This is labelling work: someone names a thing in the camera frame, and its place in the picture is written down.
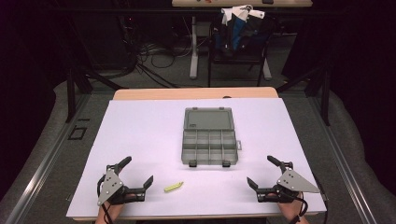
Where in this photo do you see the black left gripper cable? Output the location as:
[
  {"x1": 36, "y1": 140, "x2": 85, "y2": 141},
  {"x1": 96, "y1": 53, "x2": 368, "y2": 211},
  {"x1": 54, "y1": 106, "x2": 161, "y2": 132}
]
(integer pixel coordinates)
[{"x1": 96, "y1": 174, "x2": 115, "y2": 224}]

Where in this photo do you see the small yellow-green stick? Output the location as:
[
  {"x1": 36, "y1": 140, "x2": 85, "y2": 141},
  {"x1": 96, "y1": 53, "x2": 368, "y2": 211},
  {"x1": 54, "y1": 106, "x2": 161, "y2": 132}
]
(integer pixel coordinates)
[{"x1": 163, "y1": 181, "x2": 185, "y2": 193}]

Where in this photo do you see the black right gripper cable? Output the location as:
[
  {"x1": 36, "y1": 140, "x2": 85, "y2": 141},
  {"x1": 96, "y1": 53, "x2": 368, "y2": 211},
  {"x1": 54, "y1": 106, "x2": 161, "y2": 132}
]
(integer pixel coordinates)
[{"x1": 291, "y1": 191, "x2": 310, "y2": 224}]

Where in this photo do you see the black metal stand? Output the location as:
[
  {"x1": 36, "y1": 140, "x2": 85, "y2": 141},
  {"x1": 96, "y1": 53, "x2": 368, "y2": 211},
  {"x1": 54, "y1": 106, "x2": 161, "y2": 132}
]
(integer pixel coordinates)
[
  {"x1": 64, "y1": 66, "x2": 125, "y2": 124},
  {"x1": 276, "y1": 62, "x2": 332, "y2": 127}
]

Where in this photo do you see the aluminium floor rail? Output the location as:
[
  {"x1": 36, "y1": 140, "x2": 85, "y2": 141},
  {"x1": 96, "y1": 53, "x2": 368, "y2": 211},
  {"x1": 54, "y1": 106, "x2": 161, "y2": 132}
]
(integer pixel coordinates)
[
  {"x1": 307, "y1": 94, "x2": 378, "y2": 224},
  {"x1": 5, "y1": 92, "x2": 92, "y2": 224}
]

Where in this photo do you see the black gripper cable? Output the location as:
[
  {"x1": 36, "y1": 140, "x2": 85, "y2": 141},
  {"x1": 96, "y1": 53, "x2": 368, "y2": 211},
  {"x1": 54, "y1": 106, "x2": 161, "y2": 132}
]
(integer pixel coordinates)
[
  {"x1": 291, "y1": 191, "x2": 310, "y2": 224},
  {"x1": 96, "y1": 174, "x2": 115, "y2": 224}
]

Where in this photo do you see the black chair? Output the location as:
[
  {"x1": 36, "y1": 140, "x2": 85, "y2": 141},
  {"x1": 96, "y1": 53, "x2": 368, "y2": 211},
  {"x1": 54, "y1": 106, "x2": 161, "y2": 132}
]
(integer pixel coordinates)
[{"x1": 206, "y1": 12, "x2": 273, "y2": 88}]

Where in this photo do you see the blue cloth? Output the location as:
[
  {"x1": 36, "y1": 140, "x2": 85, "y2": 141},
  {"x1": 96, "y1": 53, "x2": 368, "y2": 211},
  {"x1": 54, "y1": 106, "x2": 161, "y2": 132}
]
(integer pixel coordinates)
[{"x1": 231, "y1": 16, "x2": 248, "y2": 51}]

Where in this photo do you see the person's left hand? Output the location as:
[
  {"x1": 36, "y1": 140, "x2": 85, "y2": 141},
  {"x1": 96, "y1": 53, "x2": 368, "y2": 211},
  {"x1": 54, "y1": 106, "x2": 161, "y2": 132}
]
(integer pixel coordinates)
[{"x1": 98, "y1": 193, "x2": 138, "y2": 218}]

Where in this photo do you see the white cloth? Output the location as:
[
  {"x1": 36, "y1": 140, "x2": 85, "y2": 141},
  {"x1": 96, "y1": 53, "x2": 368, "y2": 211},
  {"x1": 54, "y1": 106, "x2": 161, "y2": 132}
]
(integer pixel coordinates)
[{"x1": 219, "y1": 4, "x2": 266, "y2": 26}]

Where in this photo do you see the black floor socket frame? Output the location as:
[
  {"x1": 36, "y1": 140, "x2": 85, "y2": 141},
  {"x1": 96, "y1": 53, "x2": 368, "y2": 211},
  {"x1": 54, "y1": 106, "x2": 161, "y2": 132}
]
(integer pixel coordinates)
[{"x1": 67, "y1": 125, "x2": 88, "y2": 141}]

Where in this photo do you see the grey plastic compartment box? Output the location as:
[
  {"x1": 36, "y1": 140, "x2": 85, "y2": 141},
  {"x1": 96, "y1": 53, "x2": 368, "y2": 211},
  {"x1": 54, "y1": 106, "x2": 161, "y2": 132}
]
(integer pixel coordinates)
[{"x1": 180, "y1": 106, "x2": 243, "y2": 169}]

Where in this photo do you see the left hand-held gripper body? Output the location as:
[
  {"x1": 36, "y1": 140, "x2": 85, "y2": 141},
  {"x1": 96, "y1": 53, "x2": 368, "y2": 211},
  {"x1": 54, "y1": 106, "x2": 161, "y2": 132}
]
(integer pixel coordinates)
[{"x1": 96, "y1": 163, "x2": 148, "y2": 207}]

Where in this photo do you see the wooden table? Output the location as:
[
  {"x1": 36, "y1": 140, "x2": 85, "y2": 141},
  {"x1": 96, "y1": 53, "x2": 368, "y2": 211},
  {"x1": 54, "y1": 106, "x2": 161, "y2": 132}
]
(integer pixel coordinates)
[{"x1": 74, "y1": 86, "x2": 318, "y2": 222}]

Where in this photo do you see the white-legged desk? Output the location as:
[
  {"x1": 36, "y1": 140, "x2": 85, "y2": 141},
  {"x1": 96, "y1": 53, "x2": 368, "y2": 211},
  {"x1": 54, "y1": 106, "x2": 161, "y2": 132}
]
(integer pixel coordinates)
[{"x1": 171, "y1": 0, "x2": 314, "y2": 81}]

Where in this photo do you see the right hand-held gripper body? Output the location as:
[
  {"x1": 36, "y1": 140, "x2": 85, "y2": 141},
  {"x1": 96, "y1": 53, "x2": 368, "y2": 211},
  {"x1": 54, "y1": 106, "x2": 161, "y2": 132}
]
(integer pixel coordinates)
[{"x1": 256, "y1": 160, "x2": 321, "y2": 203}]

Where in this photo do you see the bundle of floor cables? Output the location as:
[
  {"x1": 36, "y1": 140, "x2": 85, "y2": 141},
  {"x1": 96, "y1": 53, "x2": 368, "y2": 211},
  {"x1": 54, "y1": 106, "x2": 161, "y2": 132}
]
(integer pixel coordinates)
[{"x1": 124, "y1": 18, "x2": 200, "y2": 90}]

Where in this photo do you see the person's right hand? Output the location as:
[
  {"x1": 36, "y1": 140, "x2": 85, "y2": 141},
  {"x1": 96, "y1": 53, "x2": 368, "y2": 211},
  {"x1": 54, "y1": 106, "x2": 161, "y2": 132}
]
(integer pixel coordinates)
[{"x1": 269, "y1": 191, "x2": 304, "y2": 219}]

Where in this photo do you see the white table cover board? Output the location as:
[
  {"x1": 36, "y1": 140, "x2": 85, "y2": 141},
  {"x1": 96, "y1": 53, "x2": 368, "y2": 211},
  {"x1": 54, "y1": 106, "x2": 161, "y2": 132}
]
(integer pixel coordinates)
[{"x1": 65, "y1": 97, "x2": 327, "y2": 218}]

